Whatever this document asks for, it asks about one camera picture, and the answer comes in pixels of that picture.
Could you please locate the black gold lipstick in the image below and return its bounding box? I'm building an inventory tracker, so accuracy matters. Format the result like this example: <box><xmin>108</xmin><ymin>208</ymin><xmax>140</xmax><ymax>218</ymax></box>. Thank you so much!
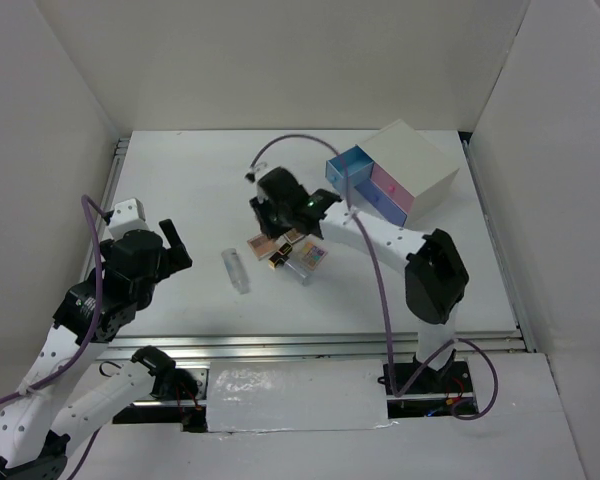
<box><xmin>268</xmin><ymin>242</ymin><xmax>293</xmax><ymax>270</ymax></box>

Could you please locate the light blue drawer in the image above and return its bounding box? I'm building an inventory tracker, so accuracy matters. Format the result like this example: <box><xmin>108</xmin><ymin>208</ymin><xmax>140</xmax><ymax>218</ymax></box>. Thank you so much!
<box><xmin>325</xmin><ymin>146</ymin><xmax>374</xmax><ymax>197</ymax></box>

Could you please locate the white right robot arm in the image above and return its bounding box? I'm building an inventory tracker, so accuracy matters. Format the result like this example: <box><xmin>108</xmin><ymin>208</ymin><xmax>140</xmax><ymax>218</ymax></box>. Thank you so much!
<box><xmin>245</xmin><ymin>167</ymin><xmax>469</xmax><ymax>395</ymax></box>

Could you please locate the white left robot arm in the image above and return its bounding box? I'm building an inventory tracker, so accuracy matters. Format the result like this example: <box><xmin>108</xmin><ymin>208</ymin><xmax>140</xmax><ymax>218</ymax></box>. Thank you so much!
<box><xmin>0</xmin><ymin>219</ymin><xmax>197</xmax><ymax>479</ymax></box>

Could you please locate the long brown eyeshadow palette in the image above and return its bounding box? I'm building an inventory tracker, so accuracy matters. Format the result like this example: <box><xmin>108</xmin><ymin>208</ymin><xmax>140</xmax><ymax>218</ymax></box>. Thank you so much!
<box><xmin>284</xmin><ymin>229</ymin><xmax>305</xmax><ymax>245</ymax></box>

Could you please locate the pink four-pan eyeshadow palette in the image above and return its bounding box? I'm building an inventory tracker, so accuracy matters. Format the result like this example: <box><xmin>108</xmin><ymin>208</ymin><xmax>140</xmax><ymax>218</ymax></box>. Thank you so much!
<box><xmin>247</xmin><ymin>234</ymin><xmax>278</xmax><ymax>260</ymax></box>

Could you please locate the clear plastic bottle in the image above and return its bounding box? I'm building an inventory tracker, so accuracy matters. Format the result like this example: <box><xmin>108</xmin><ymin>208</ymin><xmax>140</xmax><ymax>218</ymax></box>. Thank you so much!
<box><xmin>221</xmin><ymin>248</ymin><xmax>250</xmax><ymax>294</ymax></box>

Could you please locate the colourful glitter eyeshadow palette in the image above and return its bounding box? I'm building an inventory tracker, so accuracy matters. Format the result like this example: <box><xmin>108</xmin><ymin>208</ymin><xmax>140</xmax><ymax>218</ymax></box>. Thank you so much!
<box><xmin>296</xmin><ymin>241</ymin><xmax>327</xmax><ymax>271</ymax></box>

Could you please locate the small bottle black cap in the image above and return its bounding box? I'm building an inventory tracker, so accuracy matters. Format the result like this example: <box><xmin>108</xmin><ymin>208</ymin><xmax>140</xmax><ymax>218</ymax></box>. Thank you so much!
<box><xmin>283</xmin><ymin>258</ymin><xmax>312</xmax><ymax>286</ymax></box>

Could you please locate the purple-blue drawer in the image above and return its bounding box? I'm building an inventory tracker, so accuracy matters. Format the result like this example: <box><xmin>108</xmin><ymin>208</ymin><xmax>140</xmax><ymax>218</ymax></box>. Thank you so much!
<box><xmin>355</xmin><ymin>179</ymin><xmax>407</xmax><ymax>227</ymax></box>

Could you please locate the pink drawer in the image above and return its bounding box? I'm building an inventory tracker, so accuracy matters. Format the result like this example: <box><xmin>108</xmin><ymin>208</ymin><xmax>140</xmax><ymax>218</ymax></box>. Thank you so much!
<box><xmin>371</xmin><ymin>163</ymin><xmax>414</xmax><ymax>213</ymax></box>

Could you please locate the white drawer cabinet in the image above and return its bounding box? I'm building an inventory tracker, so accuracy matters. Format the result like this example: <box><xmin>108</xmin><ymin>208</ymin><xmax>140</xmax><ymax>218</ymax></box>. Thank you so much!
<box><xmin>357</xmin><ymin>120</ymin><xmax>459</xmax><ymax>226</ymax></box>

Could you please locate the white front cover board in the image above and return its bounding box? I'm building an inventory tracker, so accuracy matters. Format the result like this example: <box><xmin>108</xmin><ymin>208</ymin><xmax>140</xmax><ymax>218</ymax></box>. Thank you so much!
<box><xmin>206</xmin><ymin>359</ymin><xmax>389</xmax><ymax>433</ymax></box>

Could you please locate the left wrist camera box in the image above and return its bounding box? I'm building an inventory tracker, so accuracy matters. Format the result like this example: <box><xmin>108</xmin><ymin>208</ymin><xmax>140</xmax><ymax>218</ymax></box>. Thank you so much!
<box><xmin>107</xmin><ymin>198</ymin><xmax>148</xmax><ymax>240</ymax></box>

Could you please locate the aluminium frame rail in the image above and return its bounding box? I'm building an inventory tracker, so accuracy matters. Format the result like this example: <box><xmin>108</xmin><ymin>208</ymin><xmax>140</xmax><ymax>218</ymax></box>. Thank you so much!
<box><xmin>54</xmin><ymin>134</ymin><xmax>536</xmax><ymax>366</ymax></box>

